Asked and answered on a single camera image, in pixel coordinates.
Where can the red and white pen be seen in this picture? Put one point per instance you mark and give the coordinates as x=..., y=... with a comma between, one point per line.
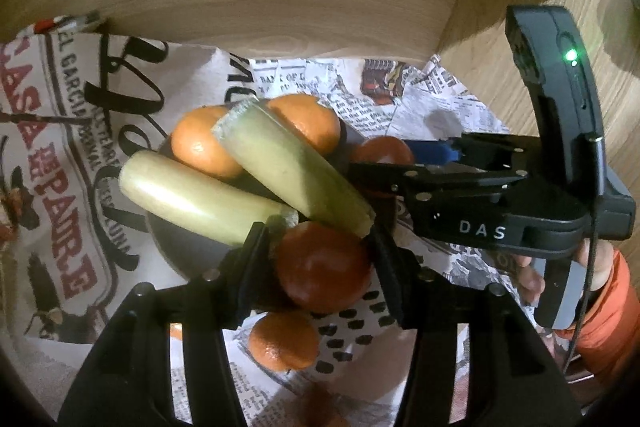
x=75, y=23

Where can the person's right hand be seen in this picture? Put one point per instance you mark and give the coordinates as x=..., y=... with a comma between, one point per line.
x=532, y=282

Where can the newspaper print cloth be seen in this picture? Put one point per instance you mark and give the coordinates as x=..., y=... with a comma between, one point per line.
x=75, y=157

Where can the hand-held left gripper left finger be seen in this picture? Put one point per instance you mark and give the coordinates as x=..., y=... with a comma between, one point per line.
x=255, y=257

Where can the dark round plate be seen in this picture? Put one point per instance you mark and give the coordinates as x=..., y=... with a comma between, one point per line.
x=200, y=252

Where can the person's right forearm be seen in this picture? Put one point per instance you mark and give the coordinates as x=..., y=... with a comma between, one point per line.
x=615, y=322

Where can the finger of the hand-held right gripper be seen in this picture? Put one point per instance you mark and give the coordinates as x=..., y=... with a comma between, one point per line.
x=430, y=152
x=390, y=179

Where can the orange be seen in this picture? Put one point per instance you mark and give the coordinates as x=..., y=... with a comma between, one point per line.
x=200, y=142
x=310, y=122

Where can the small tangerine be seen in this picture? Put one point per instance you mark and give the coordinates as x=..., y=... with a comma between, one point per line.
x=282, y=342
x=176, y=332

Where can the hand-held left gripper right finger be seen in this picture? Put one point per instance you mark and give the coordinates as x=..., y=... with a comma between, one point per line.
x=395, y=277

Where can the red tomato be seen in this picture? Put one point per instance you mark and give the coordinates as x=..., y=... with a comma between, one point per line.
x=325, y=267
x=382, y=152

